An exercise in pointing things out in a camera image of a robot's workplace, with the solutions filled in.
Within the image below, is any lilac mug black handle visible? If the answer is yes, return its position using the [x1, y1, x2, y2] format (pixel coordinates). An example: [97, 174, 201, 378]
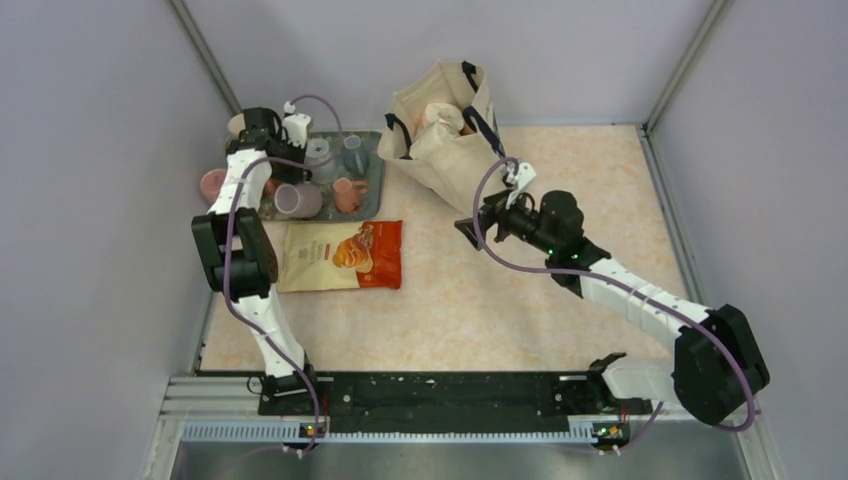
[273, 182, 323, 219]

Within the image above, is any aluminium frame rail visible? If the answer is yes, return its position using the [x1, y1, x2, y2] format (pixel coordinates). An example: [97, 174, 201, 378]
[160, 372, 655, 450]

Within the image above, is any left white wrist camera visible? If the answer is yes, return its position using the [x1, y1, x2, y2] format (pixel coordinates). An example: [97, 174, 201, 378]
[282, 102, 313, 149]

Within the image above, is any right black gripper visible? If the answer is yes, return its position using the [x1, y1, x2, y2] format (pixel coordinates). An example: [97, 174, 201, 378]
[455, 185, 558, 255]

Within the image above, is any beige canvas tote bag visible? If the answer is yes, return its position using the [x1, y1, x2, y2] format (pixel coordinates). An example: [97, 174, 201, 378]
[377, 61, 505, 217]

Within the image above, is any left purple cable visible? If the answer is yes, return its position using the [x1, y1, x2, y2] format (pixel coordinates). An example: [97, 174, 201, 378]
[221, 93, 346, 458]

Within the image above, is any clear grey tumbler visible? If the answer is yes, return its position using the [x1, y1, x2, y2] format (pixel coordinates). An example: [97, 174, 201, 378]
[305, 137, 338, 184]

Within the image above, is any salmon pink mug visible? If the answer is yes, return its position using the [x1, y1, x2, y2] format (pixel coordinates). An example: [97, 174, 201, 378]
[332, 177, 370, 214]

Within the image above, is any pink cup off tray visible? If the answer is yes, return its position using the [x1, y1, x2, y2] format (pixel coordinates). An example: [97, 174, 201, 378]
[199, 168, 227, 205]

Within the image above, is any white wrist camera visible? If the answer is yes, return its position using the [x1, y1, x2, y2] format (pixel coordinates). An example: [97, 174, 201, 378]
[501, 158, 537, 209]
[282, 102, 313, 149]

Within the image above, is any cassava chips bag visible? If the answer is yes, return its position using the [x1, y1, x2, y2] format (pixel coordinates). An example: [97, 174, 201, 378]
[277, 221, 403, 293]

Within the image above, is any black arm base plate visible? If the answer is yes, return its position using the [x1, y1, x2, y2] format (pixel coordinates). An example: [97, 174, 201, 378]
[258, 371, 653, 434]

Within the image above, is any floral blue serving tray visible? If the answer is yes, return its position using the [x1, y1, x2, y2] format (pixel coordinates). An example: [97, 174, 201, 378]
[258, 131, 386, 223]

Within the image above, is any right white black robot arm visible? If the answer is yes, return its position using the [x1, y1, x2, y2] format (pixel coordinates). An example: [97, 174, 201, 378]
[454, 190, 770, 432]

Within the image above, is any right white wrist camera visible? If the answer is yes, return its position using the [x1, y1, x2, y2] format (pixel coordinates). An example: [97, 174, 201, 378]
[501, 158, 537, 209]

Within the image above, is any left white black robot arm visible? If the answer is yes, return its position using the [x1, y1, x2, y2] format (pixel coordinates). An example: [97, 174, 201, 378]
[191, 104, 321, 414]

